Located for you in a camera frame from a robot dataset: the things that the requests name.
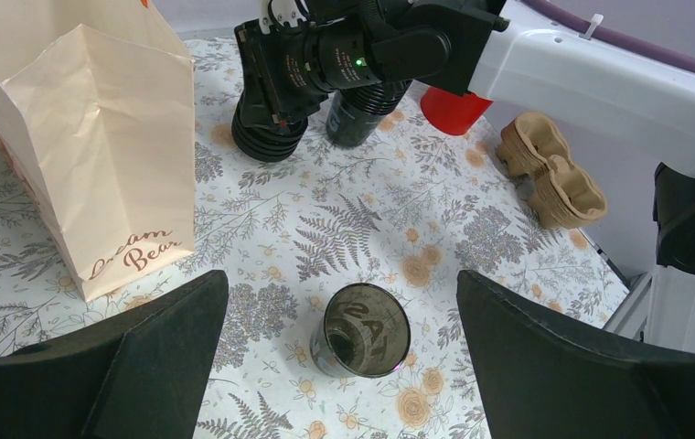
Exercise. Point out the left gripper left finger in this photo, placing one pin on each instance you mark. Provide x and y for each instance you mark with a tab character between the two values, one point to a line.
140	374

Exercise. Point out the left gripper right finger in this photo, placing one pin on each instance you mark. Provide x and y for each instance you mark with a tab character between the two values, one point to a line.
542	374

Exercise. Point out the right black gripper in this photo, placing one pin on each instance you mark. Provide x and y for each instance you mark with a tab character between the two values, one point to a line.
298	52

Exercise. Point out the black coffee cup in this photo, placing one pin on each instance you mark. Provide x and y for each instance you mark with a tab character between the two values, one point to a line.
364	333

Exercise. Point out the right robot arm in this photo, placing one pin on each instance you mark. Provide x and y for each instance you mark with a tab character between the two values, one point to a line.
528	53

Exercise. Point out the stack of black lids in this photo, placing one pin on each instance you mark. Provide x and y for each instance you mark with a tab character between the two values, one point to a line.
269	145

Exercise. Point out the stack of black cups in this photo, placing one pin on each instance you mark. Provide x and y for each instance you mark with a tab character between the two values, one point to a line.
356	113

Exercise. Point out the red cup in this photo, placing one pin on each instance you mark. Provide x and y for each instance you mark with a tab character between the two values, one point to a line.
450	113

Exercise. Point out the brown cardboard cup carrier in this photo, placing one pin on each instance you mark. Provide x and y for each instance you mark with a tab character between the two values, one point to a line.
564	194

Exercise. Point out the floral tablecloth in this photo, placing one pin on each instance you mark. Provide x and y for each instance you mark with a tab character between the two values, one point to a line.
407	211

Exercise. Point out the peach paper bag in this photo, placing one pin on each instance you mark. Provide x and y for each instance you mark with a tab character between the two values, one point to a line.
97	119

